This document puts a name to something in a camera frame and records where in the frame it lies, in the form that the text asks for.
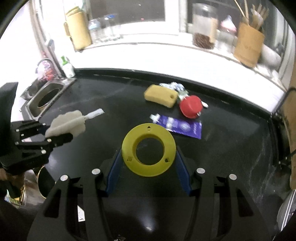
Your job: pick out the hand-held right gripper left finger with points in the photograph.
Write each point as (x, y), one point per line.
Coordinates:
(113, 173)

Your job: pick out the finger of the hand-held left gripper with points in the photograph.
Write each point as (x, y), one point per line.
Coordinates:
(30, 127)
(46, 144)

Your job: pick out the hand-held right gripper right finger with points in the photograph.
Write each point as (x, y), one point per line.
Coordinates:
(183, 171)

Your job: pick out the white foam brush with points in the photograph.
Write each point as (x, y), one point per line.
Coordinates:
(67, 121)

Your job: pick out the purple sachet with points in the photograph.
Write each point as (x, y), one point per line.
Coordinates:
(185, 127)

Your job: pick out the stainless steel sink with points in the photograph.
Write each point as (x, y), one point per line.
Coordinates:
(56, 89)

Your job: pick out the red packet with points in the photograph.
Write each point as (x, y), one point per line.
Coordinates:
(47, 71)

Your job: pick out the metal faucet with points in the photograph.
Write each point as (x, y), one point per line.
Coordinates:
(39, 63)

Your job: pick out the large red lid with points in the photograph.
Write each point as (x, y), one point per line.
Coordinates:
(190, 106)

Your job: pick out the green-capped soap bottle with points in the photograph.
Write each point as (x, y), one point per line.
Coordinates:
(67, 68)

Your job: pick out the yellow sponge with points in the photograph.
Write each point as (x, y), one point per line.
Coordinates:
(159, 95)

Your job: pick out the crumpled silver foil wrapper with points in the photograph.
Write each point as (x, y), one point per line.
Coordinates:
(174, 86)

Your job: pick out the yellow plastic holder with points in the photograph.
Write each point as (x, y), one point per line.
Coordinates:
(77, 30)

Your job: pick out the small blue-capped bottle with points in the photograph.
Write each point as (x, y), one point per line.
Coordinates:
(94, 31)

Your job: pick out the wooden cutting board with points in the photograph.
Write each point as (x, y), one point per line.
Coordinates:
(291, 139)

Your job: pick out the black metal rack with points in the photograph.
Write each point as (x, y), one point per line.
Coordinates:
(281, 109)

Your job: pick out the bamboo utensil holder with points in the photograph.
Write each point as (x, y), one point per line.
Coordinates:
(248, 46)

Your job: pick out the pink baby bottle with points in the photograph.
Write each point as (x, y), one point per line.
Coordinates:
(226, 33)

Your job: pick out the stone mortar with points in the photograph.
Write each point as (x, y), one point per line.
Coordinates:
(270, 55)

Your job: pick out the clear jar with spices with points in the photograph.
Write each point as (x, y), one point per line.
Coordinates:
(204, 27)

